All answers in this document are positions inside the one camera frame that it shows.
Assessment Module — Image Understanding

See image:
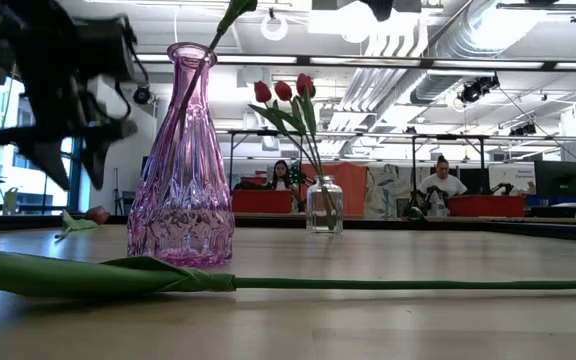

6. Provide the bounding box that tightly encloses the single green stem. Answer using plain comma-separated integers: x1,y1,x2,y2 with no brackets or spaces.
175,0,259,136

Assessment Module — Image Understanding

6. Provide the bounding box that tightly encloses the pale green jug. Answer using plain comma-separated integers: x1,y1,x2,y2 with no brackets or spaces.
1,187,20,216

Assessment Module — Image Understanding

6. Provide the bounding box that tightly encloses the orange cloth panel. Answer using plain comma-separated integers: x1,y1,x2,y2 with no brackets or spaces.
300,162,369,217

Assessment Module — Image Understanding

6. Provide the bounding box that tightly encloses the black metal stand frame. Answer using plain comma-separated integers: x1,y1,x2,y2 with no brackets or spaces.
227,128,492,216

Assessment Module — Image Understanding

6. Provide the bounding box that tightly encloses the white ring light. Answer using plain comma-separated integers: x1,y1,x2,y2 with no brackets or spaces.
260,12,289,42

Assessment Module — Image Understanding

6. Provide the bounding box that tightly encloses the black computer monitor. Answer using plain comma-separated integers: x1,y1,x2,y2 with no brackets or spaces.
533,159,576,199

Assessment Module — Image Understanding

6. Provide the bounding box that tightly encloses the black round wall camera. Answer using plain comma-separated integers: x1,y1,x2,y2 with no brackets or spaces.
131,83,152,106

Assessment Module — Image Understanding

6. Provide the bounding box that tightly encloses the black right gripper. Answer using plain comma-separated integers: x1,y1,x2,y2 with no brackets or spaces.
359,0,394,23

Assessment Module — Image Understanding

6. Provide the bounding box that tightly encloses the red artificial tulip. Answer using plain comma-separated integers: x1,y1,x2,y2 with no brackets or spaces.
295,73,332,229
272,79,334,229
247,80,337,229

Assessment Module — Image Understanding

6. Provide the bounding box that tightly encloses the black ceiling spotlight cluster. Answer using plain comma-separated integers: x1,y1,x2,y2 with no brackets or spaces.
509,122,538,137
457,74,501,105

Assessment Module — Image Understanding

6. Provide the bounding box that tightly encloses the large red plastic bin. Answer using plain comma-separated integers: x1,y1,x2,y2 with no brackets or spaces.
231,188,294,215
447,194,527,218

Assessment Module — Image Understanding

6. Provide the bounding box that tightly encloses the silver ceiling air duct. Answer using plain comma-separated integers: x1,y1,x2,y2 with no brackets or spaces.
410,0,544,106

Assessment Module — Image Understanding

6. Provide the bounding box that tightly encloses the pink ribbed glass vase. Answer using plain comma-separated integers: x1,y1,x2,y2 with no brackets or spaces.
127,42,236,269

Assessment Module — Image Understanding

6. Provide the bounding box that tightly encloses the white wall poster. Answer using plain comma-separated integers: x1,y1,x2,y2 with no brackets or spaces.
487,163,537,196

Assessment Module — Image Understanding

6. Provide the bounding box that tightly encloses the small red plastic bin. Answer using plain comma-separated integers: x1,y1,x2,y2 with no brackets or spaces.
240,174,269,190

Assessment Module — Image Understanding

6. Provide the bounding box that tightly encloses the patterned grey cloth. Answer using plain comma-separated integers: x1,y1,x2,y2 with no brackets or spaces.
365,164,437,219

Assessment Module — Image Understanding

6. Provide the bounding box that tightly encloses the small clear glass vase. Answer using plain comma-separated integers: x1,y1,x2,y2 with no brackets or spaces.
305,174,344,235

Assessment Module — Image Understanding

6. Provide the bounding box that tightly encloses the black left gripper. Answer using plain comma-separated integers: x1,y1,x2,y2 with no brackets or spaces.
0,0,140,192

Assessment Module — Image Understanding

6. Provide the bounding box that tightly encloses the person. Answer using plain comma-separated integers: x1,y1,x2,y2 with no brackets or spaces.
415,154,469,219
267,159,302,214

